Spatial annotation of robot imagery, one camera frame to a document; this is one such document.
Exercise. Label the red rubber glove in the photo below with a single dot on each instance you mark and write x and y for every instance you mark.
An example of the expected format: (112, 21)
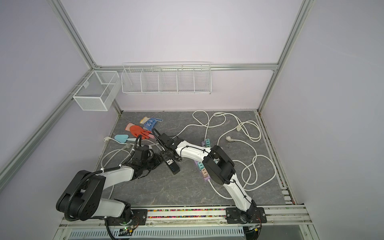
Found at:
(139, 131)

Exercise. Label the white wire basket rack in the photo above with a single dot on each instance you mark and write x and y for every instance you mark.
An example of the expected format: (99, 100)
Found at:
(167, 78)

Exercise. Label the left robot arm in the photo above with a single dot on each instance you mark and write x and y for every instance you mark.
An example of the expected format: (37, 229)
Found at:
(82, 199)

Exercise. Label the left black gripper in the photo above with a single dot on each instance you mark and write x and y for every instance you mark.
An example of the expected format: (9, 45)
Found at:
(157, 160)

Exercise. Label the pink glove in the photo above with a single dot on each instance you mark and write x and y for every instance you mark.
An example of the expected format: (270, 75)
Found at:
(130, 124)

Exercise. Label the teal dustpan scoop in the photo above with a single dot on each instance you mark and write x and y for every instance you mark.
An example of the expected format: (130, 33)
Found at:
(124, 139)

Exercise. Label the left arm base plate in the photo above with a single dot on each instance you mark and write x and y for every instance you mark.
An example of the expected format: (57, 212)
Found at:
(133, 217)

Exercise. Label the black power strip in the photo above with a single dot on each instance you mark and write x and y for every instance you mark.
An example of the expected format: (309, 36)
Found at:
(170, 161)

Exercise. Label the blue patterned glove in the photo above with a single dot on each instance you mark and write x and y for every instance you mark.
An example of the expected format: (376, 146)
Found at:
(149, 123)

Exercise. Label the white mesh box basket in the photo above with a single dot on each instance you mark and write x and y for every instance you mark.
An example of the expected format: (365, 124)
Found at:
(98, 91)

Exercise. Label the pink charger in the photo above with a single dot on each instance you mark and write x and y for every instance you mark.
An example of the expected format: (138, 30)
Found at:
(204, 173)

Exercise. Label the purple power strip front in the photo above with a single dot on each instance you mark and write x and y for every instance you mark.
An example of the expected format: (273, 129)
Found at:
(201, 173)

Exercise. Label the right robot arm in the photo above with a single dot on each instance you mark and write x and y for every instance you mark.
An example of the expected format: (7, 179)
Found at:
(217, 163)

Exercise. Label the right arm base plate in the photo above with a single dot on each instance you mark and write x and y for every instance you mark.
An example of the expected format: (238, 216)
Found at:
(254, 215)

